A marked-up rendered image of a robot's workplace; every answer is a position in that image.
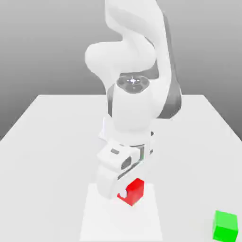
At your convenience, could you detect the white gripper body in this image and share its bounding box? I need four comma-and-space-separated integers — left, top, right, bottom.
96, 161, 146, 200

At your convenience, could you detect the small red cube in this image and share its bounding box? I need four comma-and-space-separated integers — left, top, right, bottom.
117, 177, 146, 207

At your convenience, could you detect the small green cube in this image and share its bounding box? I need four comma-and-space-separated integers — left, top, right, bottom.
212, 210, 239, 242

